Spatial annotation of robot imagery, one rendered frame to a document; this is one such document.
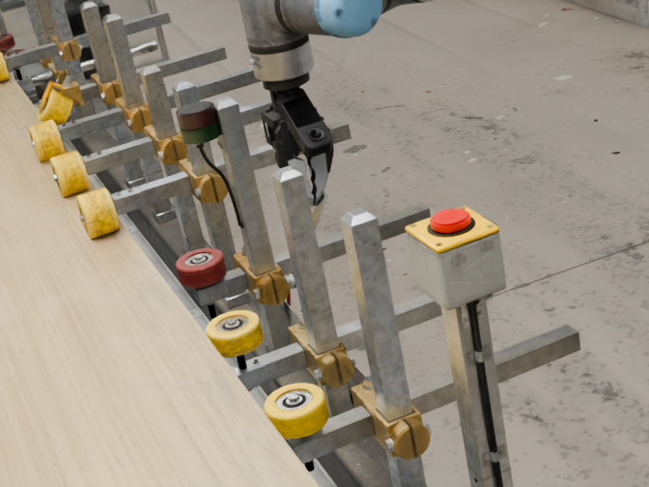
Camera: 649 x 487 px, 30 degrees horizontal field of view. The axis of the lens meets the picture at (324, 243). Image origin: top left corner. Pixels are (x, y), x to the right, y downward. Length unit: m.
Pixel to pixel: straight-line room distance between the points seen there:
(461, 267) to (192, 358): 0.64
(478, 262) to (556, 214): 2.86
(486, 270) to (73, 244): 1.14
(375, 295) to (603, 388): 1.71
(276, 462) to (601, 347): 1.93
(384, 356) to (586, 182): 2.78
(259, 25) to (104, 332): 0.52
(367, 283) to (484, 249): 0.31
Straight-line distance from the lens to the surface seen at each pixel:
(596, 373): 3.19
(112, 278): 2.03
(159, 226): 2.70
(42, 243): 2.25
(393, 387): 1.55
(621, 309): 3.46
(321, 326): 1.76
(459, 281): 1.18
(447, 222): 1.18
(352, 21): 1.66
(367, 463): 1.78
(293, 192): 1.67
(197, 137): 1.86
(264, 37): 1.76
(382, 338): 1.51
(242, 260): 2.04
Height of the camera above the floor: 1.73
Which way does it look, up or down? 25 degrees down
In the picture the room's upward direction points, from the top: 12 degrees counter-clockwise
